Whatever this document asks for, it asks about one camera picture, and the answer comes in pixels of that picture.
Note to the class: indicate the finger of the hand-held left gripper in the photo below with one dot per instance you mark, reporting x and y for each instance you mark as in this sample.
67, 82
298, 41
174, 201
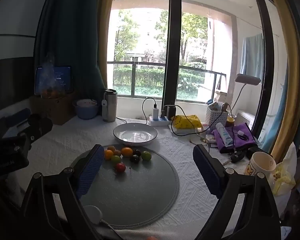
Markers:
40, 126

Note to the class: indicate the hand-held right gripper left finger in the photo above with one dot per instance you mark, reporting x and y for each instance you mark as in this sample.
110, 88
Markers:
90, 170

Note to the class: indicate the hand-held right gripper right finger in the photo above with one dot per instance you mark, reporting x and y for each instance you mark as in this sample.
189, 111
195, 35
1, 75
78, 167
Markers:
207, 172

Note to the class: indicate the orange kumquat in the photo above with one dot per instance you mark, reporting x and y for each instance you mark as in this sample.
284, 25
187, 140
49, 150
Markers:
127, 151
108, 154

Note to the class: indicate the green cherry tomato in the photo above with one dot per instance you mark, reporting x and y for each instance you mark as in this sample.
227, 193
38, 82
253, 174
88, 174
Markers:
116, 159
146, 155

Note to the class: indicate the dark purple cherry tomato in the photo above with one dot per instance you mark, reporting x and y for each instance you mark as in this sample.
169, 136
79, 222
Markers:
134, 158

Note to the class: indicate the white plate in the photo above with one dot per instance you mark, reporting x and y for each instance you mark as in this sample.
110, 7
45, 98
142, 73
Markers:
135, 135

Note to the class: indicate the white textured tablecloth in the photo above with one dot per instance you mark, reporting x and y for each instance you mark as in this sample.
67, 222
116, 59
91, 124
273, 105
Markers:
190, 180

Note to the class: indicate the cardboard box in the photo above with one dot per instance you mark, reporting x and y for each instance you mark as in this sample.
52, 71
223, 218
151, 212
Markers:
52, 111

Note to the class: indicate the brown kiwi berry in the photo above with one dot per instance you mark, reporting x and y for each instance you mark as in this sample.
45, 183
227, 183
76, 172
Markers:
111, 148
117, 152

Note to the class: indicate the black car key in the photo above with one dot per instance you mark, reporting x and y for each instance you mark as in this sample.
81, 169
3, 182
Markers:
236, 158

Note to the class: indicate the white tube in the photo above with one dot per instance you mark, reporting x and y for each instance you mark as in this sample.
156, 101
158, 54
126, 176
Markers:
223, 135

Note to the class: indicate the purple packet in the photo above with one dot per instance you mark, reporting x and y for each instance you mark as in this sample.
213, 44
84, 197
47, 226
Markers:
240, 142

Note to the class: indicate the blue bowl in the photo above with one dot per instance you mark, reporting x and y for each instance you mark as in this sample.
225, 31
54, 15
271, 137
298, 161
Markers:
86, 112

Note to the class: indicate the white perforated basket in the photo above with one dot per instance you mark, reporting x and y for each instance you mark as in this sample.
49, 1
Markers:
215, 120

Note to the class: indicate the black pouch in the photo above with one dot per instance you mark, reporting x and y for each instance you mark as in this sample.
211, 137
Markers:
256, 152

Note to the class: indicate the white cartoon mug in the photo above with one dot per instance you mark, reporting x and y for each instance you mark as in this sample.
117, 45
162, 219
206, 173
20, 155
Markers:
261, 166

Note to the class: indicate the round grey placemat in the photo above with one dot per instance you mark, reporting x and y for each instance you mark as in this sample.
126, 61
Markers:
140, 195

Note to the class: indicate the white power strip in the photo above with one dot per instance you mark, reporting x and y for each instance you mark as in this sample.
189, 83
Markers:
161, 123

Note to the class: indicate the black charger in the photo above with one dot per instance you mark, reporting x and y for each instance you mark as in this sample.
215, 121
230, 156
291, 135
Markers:
170, 110

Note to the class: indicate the white charger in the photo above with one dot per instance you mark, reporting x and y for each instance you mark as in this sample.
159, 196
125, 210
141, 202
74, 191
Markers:
155, 112

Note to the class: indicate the pale yellow plastic bag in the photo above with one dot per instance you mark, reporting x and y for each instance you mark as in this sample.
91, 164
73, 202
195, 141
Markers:
286, 177

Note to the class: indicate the dark green curtain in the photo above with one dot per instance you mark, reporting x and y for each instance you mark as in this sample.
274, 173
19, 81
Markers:
70, 30

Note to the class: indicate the white desk lamp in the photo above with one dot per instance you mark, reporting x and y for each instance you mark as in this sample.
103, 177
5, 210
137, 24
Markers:
247, 80

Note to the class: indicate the balcony railing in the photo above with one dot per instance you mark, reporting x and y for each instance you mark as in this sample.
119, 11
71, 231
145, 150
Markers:
150, 66

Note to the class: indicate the light blue hanging towel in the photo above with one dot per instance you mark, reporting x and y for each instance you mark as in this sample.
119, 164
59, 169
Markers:
252, 55

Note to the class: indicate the yellow curtain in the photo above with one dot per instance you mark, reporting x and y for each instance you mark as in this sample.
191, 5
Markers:
287, 67
106, 17

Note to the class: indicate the black window frame post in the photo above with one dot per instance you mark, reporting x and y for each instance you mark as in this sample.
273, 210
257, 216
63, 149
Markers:
173, 42

